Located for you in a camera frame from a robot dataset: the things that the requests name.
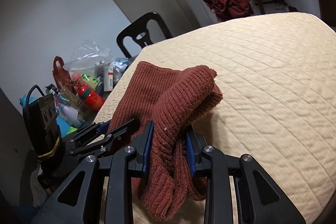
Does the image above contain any white blue toy bottle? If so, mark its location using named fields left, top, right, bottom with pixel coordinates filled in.
left=56, top=100, right=85, bottom=128

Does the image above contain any green patterned package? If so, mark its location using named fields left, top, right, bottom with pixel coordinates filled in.
left=80, top=74, right=100, bottom=90

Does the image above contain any white medicine box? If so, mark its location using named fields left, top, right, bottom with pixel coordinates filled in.
left=103, top=63, right=114, bottom=92

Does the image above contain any dark chair behind table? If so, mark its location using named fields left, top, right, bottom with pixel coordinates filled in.
left=116, top=12, right=173, bottom=59

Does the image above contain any red thermos bottle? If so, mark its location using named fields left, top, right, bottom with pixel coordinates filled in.
left=75, top=84, right=105, bottom=113

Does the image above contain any rust red knit sweater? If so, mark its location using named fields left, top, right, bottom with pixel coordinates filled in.
left=109, top=61, right=223, bottom=222

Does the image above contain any red gift bag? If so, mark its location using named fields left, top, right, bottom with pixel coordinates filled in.
left=52, top=56, right=76, bottom=94

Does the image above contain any cream quilted table cover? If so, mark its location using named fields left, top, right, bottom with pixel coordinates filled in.
left=93, top=11, right=336, bottom=224

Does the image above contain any clear plastic bag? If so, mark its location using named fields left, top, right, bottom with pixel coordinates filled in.
left=63, top=39, right=112, bottom=73

